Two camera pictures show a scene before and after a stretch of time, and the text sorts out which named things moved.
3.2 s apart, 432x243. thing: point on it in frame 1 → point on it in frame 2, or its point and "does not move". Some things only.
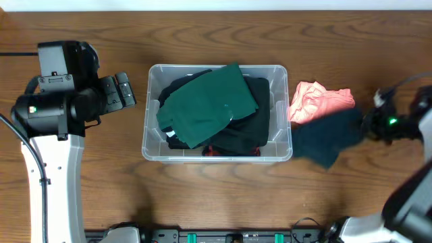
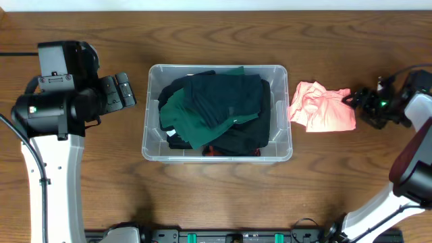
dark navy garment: (320, 139) → (217, 99)
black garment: (242, 137) does not move
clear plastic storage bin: (217, 113) does not move
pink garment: (310, 100) does not move
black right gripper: (370, 120) → (370, 94)
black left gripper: (110, 94) does not move
